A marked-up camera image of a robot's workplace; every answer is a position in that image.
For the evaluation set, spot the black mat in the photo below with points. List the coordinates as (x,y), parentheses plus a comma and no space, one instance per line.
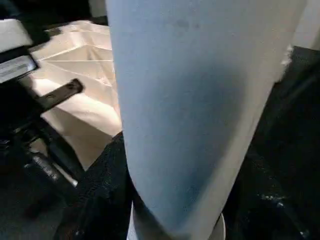
(295,112)

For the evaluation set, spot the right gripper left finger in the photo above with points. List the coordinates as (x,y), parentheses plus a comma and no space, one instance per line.
(100,200)

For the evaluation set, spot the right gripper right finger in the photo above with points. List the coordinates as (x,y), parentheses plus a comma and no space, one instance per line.
(270,212)

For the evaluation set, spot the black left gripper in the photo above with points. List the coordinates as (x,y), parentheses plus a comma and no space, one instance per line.
(22,120)

